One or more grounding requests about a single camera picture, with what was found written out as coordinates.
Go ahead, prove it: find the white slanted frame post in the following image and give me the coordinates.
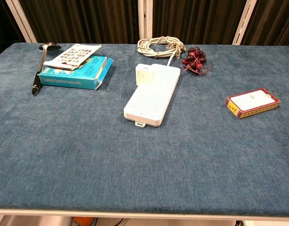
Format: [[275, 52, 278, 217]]
[[232, 0, 257, 46], [5, 0, 38, 43]]

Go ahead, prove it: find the white plug adapter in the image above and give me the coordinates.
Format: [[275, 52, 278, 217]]
[[135, 63, 157, 87]]

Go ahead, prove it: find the white sticker sheet packet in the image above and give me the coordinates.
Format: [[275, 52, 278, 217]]
[[43, 43, 102, 71]]

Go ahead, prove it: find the orange object under table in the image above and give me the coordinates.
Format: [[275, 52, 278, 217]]
[[72, 216, 94, 226]]

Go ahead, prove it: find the metal ladle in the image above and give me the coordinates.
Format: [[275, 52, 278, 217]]
[[32, 42, 62, 97]]

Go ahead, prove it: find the white power strip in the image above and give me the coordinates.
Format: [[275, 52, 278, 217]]
[[123, 63, 182, 129]]

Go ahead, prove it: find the dark pleated curtain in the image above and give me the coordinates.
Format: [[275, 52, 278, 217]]
[[0, 0, 26, 59], [18, 0, 140, 44], [152, 0, 248, 45], [241, 0, 289, 47]]

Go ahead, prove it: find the coiled white power cable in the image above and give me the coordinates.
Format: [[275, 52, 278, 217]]
[[136, 35, 188, 67]]

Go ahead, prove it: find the blue fabric table cloth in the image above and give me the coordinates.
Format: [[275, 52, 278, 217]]
[[0, 42, 289, 218]]

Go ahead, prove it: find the blue book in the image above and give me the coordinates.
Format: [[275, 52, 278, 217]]
[[38, 56, 114, 91]]

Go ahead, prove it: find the white upright frame post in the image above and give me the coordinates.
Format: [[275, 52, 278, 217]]
[[137, 0, 153, 40]]

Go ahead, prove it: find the red and white small box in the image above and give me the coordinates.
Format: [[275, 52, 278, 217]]
[[224, 88, 281, 120]]

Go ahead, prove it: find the dark red grape bunch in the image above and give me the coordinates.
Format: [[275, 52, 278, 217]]
[[181, 46, 211, 75]]

